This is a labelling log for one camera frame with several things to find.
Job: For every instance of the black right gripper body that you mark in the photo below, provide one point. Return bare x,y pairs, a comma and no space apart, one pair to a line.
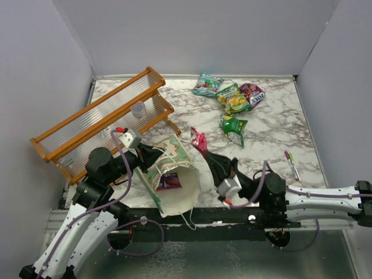
246,182

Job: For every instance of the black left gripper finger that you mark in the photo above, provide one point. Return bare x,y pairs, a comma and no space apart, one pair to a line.
150,160
150,152

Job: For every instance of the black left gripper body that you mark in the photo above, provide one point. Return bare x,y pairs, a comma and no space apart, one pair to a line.
133,161

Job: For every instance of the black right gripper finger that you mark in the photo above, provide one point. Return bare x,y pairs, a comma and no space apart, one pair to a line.
232,162
219,168

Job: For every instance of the green paper gift bag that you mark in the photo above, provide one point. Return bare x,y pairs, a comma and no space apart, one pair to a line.
173,202

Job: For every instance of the dark green snack packet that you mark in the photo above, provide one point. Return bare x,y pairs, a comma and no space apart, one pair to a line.
233,129

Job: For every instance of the pink purple snack packet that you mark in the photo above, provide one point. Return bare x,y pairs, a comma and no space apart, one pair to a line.
253,93

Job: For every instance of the teal snack packet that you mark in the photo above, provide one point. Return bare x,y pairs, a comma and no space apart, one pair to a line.
207,85

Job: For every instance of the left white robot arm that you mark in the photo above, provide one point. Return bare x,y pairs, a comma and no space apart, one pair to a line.
93,213

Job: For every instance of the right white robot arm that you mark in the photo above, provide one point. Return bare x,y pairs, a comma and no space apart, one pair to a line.
281,203

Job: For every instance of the small clear plastic cup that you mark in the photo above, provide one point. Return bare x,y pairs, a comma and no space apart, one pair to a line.
138,110

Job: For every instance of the colourful pen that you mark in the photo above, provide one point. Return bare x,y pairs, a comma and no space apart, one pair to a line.
294,170

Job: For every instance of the orange wooden rack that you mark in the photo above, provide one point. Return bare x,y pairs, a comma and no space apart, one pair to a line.
69,143

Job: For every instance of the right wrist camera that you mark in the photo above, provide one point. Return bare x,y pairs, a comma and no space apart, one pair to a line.
228,189

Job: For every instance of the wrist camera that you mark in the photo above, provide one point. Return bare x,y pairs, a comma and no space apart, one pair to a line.
228,189
129,138

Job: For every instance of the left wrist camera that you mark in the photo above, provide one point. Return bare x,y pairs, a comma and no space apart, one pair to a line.
129,138

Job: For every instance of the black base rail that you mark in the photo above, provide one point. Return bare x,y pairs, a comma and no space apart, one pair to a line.
203,224

